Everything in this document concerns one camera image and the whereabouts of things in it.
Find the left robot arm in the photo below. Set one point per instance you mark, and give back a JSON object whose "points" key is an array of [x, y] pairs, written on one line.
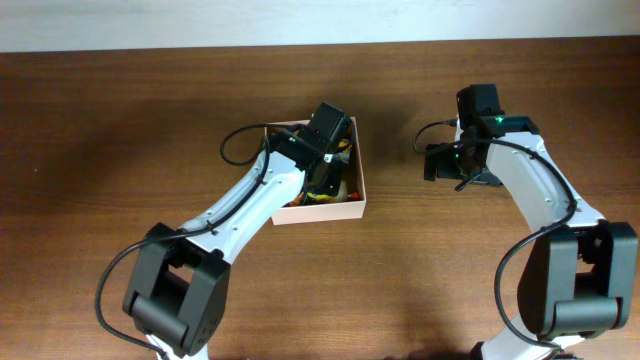
{"points": [[177, 291]]}

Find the yellow plush duck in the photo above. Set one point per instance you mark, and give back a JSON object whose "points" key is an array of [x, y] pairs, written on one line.
{"points": [[298, 200]]}

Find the pink hat rubber duck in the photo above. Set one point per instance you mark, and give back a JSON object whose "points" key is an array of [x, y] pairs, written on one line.
{"points": [[344, 195]]}

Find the yellow ball blue letters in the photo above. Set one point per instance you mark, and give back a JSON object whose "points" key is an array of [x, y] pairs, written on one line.
{"points": [[319, 198]]}

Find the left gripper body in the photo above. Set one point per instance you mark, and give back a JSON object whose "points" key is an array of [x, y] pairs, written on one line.
{"points": [[327, 180]]}

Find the white cardboard box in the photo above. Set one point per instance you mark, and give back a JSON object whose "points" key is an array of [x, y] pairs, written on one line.
{"points": [[350, 209]]}

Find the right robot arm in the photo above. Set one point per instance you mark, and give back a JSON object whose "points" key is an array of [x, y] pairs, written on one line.
{"points": [[572, 278]]}

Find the red grey toy truck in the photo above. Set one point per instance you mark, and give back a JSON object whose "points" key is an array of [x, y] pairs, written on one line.
{"points": [[343, 152]]}

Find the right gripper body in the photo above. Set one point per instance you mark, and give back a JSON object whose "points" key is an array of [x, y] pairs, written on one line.
{"points": [[437, 163]]}

